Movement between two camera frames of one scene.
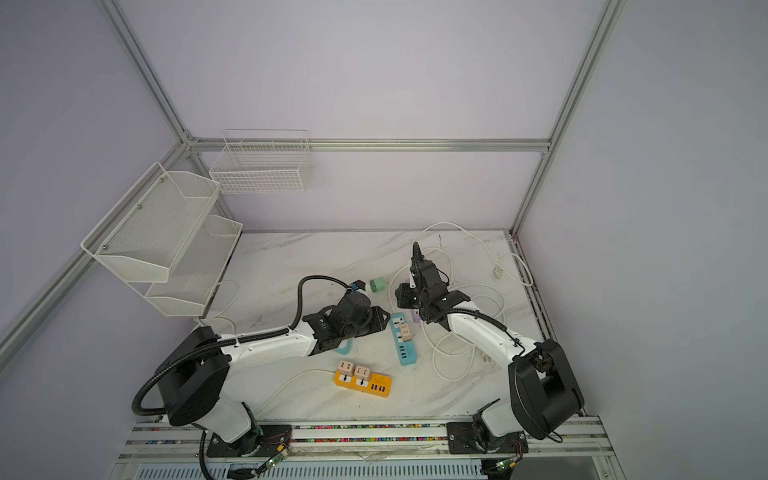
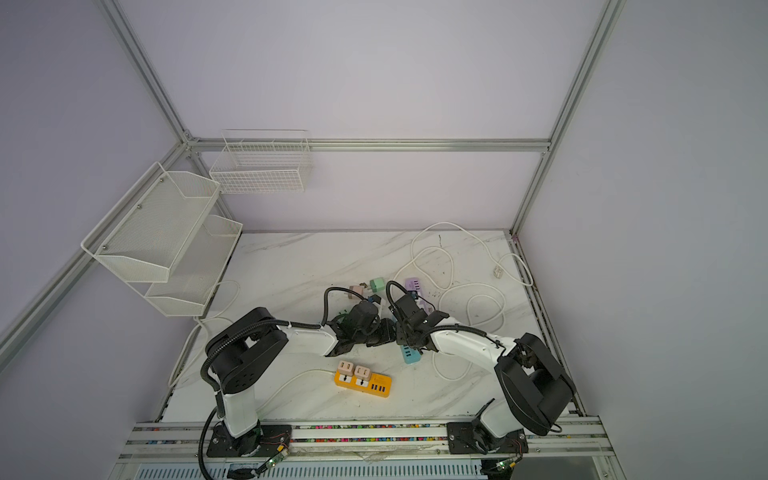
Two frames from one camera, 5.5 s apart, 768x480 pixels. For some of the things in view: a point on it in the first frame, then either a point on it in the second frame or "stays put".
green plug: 377,284 stays put
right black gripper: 401,296 to 400,339
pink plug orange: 345,367 stays put
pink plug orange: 362,372 stays put
